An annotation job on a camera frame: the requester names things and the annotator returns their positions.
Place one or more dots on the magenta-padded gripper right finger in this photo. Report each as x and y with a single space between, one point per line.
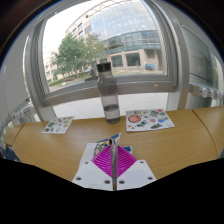
136 173

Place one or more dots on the small white sticker sheet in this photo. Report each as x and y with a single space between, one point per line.
58 125

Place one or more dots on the green tree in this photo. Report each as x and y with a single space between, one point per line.
71 53

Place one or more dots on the grey window frame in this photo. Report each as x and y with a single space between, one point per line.
140 85

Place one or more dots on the clear grey bottle, black cap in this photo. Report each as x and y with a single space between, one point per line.
108 96

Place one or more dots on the dark blue chair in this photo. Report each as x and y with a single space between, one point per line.
8 154

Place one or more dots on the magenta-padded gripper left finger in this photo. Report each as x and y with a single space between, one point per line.
91 175

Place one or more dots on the white wall outlet rail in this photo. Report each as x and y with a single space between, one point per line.
206 91
21 113

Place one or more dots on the glass-fronted building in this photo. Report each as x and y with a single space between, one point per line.
126 23

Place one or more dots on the sticker sheet with red circle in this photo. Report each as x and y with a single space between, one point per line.
148 120

